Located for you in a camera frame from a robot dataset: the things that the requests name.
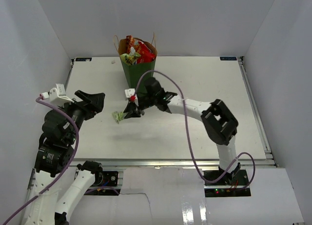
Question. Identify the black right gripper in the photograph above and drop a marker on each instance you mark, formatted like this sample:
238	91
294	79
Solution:
130	108

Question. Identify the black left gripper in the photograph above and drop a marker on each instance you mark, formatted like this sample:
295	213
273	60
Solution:
91	104

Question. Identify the green snack packet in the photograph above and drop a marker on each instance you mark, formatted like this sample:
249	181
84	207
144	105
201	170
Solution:
118	116
131	58

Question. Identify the large red candy bag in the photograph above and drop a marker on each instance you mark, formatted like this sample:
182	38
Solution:
146	54

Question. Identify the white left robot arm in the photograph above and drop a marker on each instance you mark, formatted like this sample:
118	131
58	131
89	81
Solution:
57	147

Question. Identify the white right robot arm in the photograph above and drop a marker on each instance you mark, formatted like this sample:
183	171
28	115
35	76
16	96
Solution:
219	122

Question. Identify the brown and green paper bag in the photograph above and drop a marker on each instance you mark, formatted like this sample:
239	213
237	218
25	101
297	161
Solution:
134	72

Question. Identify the blue label left corner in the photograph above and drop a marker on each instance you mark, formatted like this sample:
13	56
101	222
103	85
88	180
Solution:
83	59

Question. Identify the blue label corner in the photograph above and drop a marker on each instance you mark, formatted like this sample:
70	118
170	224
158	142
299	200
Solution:
228	58
83	59

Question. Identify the blue label right corner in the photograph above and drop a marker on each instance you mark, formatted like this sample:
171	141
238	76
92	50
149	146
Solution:
228	58

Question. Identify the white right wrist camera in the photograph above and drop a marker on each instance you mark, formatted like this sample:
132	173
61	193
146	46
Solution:
131	95

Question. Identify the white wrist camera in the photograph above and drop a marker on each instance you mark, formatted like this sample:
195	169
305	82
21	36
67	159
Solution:
131	95
57	95

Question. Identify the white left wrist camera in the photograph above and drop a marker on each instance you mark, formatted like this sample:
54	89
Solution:
57	95

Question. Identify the aluminium front rail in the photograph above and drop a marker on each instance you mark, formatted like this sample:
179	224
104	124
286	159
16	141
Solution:
159	163

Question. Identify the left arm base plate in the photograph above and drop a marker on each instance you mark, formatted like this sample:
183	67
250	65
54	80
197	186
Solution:
106	178

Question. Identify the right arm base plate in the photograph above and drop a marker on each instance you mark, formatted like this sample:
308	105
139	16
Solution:
225	189

